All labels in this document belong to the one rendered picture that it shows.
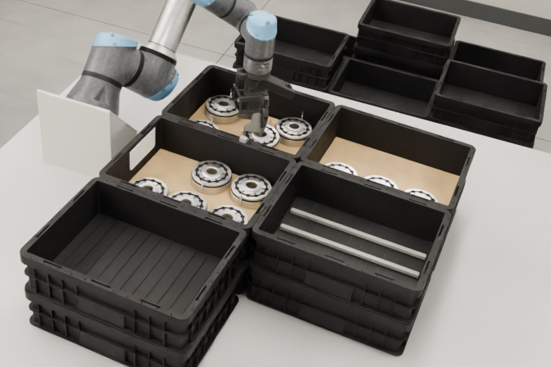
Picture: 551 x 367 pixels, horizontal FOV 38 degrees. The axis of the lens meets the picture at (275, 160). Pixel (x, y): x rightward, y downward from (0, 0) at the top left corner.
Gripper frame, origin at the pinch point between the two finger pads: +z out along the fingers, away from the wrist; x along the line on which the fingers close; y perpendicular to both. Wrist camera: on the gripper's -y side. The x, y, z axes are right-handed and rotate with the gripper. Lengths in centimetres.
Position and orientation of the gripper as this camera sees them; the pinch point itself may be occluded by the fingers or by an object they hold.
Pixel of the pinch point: (257, 129)
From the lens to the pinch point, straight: 222.0
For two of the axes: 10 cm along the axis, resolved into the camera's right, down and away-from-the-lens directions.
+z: -1.1, 7.9, 6.1
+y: -9.4, 1.2, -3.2
